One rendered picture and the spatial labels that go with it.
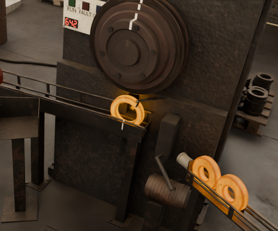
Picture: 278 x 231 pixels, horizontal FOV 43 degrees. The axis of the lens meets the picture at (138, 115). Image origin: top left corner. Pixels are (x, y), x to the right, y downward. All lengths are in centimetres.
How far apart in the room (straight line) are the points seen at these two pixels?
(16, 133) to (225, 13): 116
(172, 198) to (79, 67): 85
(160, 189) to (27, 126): 76
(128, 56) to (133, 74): 9
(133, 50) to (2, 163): 145
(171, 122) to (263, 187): 132
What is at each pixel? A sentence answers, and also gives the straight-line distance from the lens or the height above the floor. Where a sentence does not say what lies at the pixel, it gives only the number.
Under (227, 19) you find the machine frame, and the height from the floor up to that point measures 130.
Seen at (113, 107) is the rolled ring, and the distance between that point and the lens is 183.
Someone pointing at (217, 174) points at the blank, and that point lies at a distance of 156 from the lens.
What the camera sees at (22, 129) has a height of 60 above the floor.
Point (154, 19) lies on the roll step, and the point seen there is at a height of 127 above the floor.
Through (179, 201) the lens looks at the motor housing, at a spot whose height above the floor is 49.
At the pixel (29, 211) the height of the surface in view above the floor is 1.
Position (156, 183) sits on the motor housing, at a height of 52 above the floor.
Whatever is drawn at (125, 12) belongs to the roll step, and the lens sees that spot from 157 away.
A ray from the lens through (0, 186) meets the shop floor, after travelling 247.
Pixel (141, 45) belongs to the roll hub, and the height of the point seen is 116.
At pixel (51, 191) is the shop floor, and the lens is 241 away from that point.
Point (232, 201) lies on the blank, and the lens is 152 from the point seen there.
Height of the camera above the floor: 168
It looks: 31 degrees down
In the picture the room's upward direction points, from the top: 10 degrees clockwise
